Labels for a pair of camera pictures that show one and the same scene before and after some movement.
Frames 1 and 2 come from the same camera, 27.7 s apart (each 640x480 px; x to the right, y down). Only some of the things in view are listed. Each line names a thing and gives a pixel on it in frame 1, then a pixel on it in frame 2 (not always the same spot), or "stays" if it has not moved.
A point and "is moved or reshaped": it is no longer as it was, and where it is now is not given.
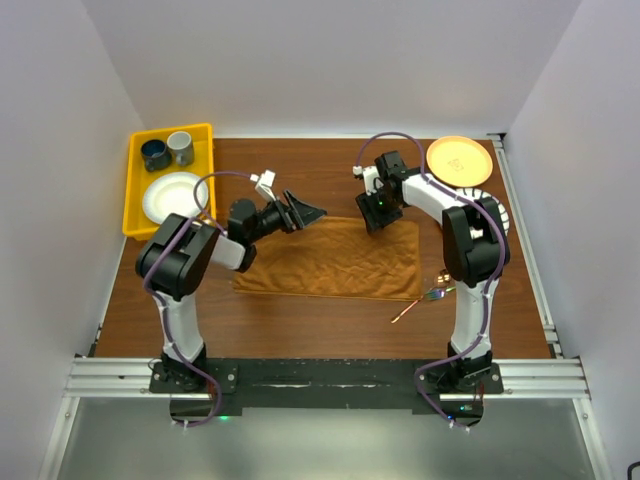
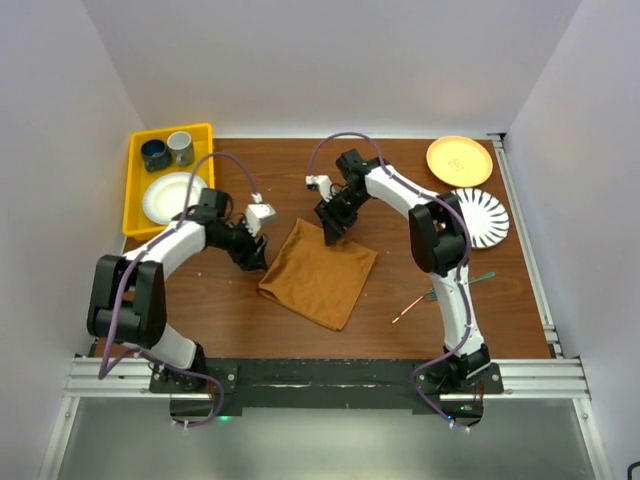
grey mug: x=181 y=144 stays
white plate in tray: x=179 y=193 stays
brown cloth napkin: x=338 y=256 is moved or reshaped
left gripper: x=296 y=215 -> x=251 y=255
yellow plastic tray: x=136 y=222 stays
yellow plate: x=459 y=161 stays
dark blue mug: x=156 y=155 stays
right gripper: x=373 y=218 -> x=334 y=223
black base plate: x=327 y=384 stays
